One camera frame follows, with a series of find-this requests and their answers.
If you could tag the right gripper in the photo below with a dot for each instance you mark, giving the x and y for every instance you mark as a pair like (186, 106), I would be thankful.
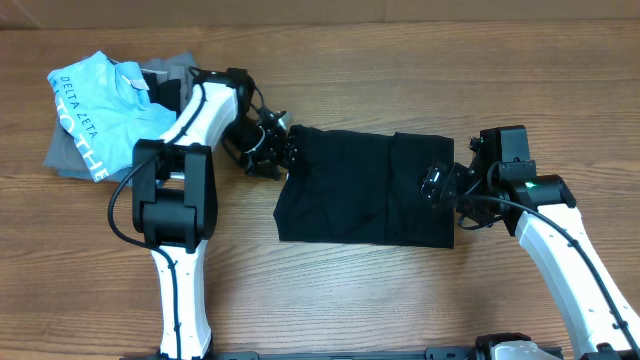
(451, 181)

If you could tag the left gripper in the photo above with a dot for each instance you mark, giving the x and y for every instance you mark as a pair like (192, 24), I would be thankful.
(272, 155)

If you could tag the black t-shirt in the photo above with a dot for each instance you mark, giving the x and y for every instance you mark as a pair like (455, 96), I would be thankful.
(355, 188)

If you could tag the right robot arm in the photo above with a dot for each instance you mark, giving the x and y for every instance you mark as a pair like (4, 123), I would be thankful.
(542, 214)

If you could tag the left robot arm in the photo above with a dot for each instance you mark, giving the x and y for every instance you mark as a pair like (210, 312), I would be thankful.
(174, 199)

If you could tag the black folded garment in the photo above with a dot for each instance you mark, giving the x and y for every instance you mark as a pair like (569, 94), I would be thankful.
(167, 93)

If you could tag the light blue printed t-shirt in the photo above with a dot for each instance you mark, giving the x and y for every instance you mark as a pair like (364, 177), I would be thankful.
(105, 107)

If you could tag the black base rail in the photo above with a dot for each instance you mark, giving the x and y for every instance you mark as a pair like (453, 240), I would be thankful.
(433, 353)

